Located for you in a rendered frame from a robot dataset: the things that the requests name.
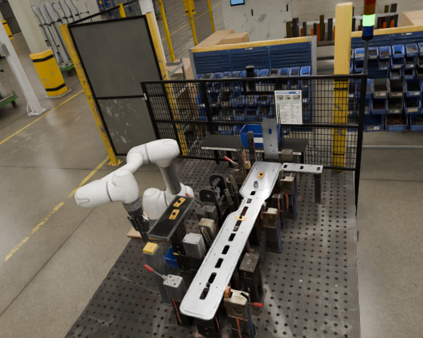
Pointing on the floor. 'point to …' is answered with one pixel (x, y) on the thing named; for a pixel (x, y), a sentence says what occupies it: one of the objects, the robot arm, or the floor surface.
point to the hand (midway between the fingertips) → (144, 236)
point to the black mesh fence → (266, 114)
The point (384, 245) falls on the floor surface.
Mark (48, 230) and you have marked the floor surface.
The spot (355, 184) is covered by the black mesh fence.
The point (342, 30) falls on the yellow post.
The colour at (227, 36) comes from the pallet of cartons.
